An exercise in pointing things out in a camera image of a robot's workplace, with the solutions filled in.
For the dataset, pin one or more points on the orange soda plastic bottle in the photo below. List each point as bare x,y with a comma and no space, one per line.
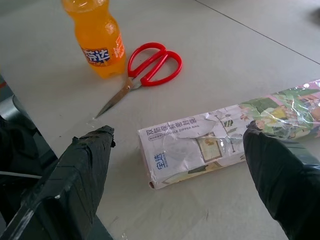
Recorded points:
98,40

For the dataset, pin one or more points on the zipper bag carton box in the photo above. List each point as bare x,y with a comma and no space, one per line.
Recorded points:
215,142

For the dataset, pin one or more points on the dark robot body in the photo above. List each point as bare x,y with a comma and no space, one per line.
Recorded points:
20,140

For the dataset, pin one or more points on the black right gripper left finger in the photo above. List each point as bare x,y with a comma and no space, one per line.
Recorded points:
72,175

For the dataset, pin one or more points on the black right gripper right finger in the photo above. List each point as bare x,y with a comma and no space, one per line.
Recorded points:
280,180

